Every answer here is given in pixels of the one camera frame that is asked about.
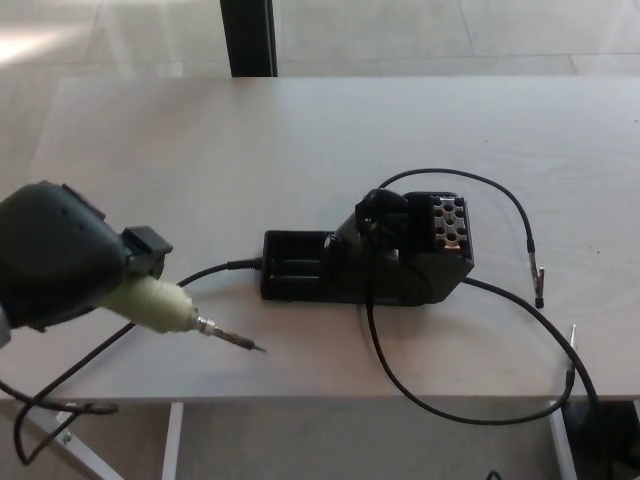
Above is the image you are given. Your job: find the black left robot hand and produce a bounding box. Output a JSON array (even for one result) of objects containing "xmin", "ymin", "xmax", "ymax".
[{"xmin": 0, "ymin": 181, "xmax": 175, "ymax": 333}]

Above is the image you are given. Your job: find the cream tape-wrapped soldering iron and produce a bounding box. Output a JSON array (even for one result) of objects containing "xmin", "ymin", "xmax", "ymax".
[{"xmin": 101, "ymin": 276, "xmax": 269, "ymax": 356}]

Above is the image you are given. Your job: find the black soldering iron cable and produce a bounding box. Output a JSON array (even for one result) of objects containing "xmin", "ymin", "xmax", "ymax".
[{"xmin": 0, "ymin": 377, "xmax": 121, "ymax": 417}]

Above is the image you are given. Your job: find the black soldering iron stand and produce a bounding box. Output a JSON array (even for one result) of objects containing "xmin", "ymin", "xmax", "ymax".
[{"xmin": 260, "ymin": 188, "xmax": 477, "ymax": 304}]

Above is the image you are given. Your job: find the white slanted table leg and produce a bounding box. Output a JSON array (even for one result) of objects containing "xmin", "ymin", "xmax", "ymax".
[{"xmin": 13, "ymin": 399, "xmax": 119, "ymax": 480}]

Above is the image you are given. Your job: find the white upright table leg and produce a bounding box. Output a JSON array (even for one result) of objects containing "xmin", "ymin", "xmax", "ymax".
[
  {"xmin": 160, "ymin": 400, "xmax": 185, "ymax": 480},
  {"xmin": 547, "ymin": 398, "xmax": 579, "ymax": 480}
]

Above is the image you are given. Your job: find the black vertical pillar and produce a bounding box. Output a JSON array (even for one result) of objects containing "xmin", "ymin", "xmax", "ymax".
[{"xmin": 219, "ymin": 0, "xmax": 279, "ymax": 79}]

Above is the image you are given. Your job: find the black object under table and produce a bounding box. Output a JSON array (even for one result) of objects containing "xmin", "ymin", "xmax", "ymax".
[{"xmin": 560, "ymin": 397, "xmax": 640, "ymax": 480}]

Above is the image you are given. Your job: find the black stand power cable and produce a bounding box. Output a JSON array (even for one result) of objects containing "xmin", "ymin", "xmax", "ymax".
[{"xmin": 11, "ymin": 256, "xmax": 264, "ymax": 467}]

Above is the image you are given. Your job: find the black cable off table edge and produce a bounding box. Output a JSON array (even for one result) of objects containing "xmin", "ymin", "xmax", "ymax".
[{"xmin": 462, "ymin": 277, "xmax": 612, "ymax": 480}]

